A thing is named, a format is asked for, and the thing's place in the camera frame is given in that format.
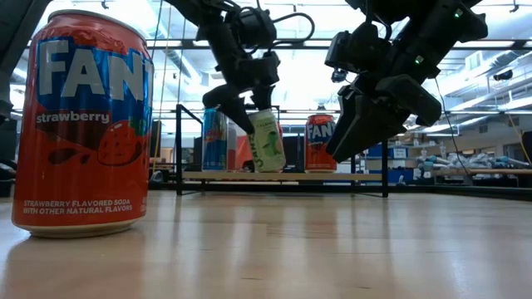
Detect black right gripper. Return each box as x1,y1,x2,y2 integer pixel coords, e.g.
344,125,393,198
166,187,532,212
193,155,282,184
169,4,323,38
325,27,443,164

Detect black monitor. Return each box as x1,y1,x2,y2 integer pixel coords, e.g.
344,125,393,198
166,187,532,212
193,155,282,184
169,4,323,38
283,135,306,173

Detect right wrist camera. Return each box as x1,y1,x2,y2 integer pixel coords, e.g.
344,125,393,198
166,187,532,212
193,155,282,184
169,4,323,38
324,22,392,82

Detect silver can top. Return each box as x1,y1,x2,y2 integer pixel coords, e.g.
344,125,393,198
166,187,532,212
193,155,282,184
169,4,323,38
226,121,239,173

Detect black metal table frame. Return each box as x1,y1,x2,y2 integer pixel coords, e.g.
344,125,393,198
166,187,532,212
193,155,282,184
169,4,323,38
147,181,532,203

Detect blue tall slim can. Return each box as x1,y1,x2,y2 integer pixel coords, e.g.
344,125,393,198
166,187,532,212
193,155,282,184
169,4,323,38
201,105,229,173

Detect pale green soda can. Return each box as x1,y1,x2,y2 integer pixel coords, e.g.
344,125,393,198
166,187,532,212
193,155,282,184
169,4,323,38
248,108,288,174

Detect cluttered wooden workbench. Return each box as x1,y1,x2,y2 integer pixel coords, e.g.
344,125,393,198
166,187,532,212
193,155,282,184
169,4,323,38
413,151,532,188

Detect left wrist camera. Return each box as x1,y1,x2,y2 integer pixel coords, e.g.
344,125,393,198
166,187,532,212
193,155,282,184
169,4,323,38
235,7,278,47

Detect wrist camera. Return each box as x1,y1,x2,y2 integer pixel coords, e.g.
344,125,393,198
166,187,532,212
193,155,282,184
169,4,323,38
235,7,278,47
324,22,392,82

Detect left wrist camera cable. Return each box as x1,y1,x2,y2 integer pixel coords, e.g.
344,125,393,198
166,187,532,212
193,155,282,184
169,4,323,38
269,11,316,47

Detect hanging thin black cable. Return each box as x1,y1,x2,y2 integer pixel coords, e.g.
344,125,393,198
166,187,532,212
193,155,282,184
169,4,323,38
431,76,470,174

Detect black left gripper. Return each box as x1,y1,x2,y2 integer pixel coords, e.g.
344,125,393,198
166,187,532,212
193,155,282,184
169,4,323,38
198,19,283,135

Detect red Fanta strawberry can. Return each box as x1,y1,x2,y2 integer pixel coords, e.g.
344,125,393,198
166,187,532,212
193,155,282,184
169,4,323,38
11,9,155,239
303,114,338,174

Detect blue storage bins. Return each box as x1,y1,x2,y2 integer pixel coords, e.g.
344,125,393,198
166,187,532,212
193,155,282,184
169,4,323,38
365,143,411,184

